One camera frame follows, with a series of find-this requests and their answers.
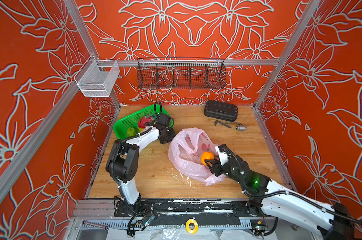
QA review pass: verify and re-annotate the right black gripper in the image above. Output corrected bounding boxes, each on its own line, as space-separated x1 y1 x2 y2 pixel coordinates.
203 155 246 187

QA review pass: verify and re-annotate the pink plastic bag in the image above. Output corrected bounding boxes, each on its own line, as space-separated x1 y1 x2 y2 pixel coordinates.
168 128 226 186

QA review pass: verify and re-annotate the pink dragon fruit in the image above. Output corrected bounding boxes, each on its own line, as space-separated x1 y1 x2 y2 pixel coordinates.
138 114 156 129

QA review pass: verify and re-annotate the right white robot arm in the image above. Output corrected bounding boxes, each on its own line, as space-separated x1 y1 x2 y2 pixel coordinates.
201 154 362 240

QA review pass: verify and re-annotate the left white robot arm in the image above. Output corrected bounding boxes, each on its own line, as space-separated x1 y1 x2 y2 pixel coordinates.
106 101 176 212

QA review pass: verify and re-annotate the green plastic basket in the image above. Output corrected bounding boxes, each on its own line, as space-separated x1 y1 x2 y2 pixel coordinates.
113 105 160 140

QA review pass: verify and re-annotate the black hex key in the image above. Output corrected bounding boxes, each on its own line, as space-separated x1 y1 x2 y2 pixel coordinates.
215 121 232 129

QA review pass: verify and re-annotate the metal drill chuck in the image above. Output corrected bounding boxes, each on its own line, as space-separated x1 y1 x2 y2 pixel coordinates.
236 124 248 132

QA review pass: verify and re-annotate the black plastic case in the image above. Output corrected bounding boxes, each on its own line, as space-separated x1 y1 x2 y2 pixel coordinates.
204 100 238 122

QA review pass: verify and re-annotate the yellow tape roll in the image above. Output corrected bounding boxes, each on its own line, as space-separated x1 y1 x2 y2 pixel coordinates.
185 219 199 235

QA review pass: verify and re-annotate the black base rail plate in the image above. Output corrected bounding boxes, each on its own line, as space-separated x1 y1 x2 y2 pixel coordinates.
113 196 267 218

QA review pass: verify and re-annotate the black wire wall basket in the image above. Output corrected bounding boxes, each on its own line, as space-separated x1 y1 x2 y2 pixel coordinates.
137 57 227 90

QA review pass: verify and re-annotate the white mesh wall basket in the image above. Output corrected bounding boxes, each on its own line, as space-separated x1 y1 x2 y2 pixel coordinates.
74 56 120 97

